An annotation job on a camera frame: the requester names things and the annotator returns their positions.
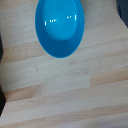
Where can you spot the blue bowl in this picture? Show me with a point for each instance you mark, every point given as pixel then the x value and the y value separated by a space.
pixel 60 26

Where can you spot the dark object at table edge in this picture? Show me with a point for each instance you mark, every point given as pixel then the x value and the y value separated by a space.
pixel 1 50

